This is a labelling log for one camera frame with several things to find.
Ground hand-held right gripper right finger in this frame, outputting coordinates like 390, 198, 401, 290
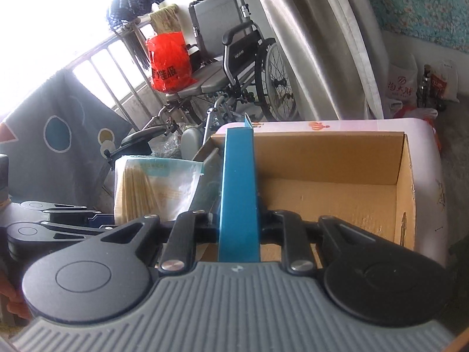
259, 210, 392, 275

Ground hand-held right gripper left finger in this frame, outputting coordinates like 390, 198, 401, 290
86, 209, 222, 275

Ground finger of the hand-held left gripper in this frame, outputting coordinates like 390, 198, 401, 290
6, 222, 118, 252
20, 200, 114, 225

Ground blue bandage box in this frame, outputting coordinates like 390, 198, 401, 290
218, 114, 261, 264

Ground bag of cotton swabs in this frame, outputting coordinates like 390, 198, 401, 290
114, 156, 204, 224

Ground brown cardboard box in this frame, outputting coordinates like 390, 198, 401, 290
157, 130, 416, 265

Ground person's left hand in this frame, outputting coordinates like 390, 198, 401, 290
0, 264, 33, 321

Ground dark blanket with circles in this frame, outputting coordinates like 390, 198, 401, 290
0, 68, 132, 215

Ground grey round cushion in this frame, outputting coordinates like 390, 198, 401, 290
181, 125, 206, 160

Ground black padded seat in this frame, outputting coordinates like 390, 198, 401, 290
103, 125, 176, 160

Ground metal window railing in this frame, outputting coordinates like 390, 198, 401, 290
62, 15, 191, 125

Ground red plastic bag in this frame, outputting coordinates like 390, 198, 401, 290
146, 31, 198, 94

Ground black hanging fringe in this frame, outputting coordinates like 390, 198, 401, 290
126, 26, 151, 68

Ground black wheelchair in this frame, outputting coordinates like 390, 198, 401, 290
205, 27, 299, 123

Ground crumpled red white bag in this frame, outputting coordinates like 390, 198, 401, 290
390, 104, 438, 121

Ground grey curtain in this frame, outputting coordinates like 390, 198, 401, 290
244, 0, 385, 121

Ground white printed shopping bag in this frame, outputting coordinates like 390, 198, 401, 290
386, 53, 418, 109

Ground dark glass bottles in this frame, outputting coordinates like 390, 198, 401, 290
419, 64, 434, 109

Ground yellow towel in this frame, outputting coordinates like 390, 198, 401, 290
148, 4, 184, 37

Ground blue checked umbrella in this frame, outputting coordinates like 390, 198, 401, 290
106, 0, 171, 32

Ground white bag with red print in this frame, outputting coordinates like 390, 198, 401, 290
427, 59, 460, 103

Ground teal floral wall cloth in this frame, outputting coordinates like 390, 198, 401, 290
357, 0, 469, 50

